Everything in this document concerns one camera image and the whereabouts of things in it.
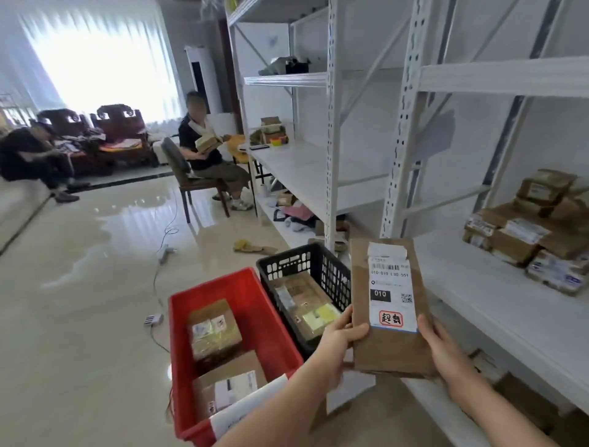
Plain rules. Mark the person's right forearm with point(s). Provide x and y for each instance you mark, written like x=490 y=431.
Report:
x=497 y=414

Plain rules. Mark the pile of plastic mailer bags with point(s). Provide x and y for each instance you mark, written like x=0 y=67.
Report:
x=294 y=224

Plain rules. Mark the yellow crumpled tape wad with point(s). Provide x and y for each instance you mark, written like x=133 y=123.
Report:
x=241 y=245

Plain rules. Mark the red plastic crate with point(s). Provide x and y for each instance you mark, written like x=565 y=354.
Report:
x=257 y=313

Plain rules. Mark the cardboard box red outlined sticker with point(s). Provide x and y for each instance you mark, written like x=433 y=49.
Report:
x=513 y=248

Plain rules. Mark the small red striped power strip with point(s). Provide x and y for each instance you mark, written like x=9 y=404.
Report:
x=153 y=319

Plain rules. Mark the white bottle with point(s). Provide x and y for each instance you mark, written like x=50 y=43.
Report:
x=264 y=189

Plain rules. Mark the brown wooden chair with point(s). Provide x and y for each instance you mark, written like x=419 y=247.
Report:
x=175 y=166

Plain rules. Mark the cardboard box white label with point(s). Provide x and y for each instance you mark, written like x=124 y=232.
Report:
x=286 y=199

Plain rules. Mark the dark red sofa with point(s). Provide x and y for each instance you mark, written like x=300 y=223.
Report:
x=119 y=133

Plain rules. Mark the black objects bundle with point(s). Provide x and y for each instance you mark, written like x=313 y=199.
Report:
x=290 y=66

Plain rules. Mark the person's left forearm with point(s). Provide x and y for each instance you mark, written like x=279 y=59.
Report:
x=276 y=414

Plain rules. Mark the brown parcel with yellow label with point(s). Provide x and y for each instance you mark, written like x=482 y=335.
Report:
x=317 y=317

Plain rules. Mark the flattened cardboard strip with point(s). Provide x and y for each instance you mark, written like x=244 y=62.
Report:
x=264 y=251

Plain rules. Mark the white standing air conditioner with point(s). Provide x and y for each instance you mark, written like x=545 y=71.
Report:
x=204 y=78

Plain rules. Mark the taped cardboard box end label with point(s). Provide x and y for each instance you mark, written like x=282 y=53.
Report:
x=545 y=186

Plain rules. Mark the white power strip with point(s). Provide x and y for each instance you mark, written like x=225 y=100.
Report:
x=167 y=254

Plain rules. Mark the person's left hand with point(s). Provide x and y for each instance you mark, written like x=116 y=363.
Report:
x=338 y=345

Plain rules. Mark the small pale cardboard box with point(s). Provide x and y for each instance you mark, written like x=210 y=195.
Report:
x=208 y=143

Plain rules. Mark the yellow table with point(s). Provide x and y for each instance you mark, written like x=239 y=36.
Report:
x=237 y=149

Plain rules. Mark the black plastic basket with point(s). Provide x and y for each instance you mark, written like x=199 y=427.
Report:
x=317 y=262

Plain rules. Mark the tape-wrapped parcel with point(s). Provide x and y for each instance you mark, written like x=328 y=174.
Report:
x=214 y=329

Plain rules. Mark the black handheld device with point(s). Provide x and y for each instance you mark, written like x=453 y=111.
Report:
x=259 y=147

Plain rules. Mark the person's right hand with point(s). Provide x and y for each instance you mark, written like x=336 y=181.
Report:
x=444 y=354

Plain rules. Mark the white curtain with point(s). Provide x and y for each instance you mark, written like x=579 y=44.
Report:
x=101 y=60

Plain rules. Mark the narrow brown labelled box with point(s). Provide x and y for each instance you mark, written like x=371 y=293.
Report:
x=391 y=350

